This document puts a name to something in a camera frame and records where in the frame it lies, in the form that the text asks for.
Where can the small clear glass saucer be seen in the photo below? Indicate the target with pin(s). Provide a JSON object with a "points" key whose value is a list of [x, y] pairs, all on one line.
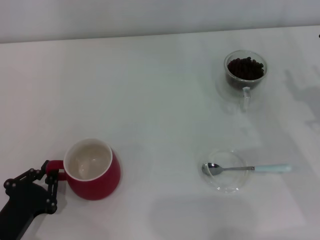
{"points": [[225, 182]]}

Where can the clear glass cup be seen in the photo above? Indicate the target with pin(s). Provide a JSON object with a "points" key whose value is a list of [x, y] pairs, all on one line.
{"points": [[246, 98]]}

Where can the red ceramic mug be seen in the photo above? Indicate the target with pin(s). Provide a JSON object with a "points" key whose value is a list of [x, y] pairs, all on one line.
{"points": [[95, 185]]}

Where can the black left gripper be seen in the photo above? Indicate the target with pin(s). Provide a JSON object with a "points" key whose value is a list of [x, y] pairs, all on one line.
{"points": [[22, 200]]}

